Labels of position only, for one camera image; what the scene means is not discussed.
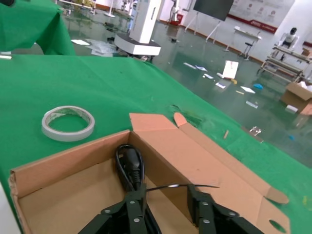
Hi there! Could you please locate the white black humanoid robot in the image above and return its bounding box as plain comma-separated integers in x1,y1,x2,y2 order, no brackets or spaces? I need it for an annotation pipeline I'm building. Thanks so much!
279,27,300,49

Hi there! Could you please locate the silver binder clip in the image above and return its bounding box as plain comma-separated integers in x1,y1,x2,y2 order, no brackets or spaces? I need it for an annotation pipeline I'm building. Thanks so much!
249,126,264,144

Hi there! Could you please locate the white robot body edge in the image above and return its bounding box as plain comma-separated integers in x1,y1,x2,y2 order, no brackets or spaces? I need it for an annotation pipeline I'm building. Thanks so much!
0,179,22,234

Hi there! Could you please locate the white narrow desk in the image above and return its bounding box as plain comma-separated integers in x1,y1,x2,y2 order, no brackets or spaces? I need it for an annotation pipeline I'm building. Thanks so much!
224,26,263,52

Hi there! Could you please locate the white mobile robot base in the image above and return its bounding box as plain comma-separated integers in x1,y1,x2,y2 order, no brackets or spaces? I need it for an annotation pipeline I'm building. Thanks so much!
114,0,162,57

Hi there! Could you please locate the dark screen on stand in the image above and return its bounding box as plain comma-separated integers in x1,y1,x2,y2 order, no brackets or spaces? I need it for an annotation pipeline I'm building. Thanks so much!
184,0,234,43

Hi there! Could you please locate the red white wall poster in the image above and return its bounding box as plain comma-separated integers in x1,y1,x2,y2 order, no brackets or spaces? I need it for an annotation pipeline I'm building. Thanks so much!
227,0,296,34

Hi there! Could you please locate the white tape roll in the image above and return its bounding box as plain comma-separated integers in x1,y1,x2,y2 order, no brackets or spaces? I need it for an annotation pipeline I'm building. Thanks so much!
40,105,96,143

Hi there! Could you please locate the white red paper bag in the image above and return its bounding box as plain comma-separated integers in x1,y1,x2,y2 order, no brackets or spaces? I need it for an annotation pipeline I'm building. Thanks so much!
216,60,239,80

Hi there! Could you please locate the black stool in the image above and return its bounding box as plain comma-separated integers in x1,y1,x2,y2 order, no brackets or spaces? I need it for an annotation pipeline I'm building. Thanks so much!
239,41,254,61

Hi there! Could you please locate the white tube frame rack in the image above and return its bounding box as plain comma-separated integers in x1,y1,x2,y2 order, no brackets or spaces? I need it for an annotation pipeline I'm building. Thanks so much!
257,44,312,84

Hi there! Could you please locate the large open cardboard box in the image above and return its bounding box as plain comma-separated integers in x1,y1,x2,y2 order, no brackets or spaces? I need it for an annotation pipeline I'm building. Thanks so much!
279,81,312,116

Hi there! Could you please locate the white foam block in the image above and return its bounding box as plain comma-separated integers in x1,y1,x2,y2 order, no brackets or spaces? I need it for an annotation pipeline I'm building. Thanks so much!
284,104,299,114

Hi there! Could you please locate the open brown cardboard box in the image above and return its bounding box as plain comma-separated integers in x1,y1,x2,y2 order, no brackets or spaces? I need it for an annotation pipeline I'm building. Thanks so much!
8,112,291,234

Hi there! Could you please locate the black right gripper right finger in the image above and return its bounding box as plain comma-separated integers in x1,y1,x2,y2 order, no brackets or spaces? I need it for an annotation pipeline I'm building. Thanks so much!
186,185,264,234

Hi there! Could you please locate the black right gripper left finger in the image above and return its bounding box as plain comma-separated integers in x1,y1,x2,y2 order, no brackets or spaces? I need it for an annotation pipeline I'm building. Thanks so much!
78,185,161,234

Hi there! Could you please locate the black power cord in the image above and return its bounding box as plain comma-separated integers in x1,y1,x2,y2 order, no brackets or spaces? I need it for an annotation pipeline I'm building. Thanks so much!
115,144,220,195

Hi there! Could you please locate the green cloth covered table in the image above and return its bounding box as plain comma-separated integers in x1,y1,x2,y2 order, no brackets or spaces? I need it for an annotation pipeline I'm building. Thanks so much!
0,0,77,57

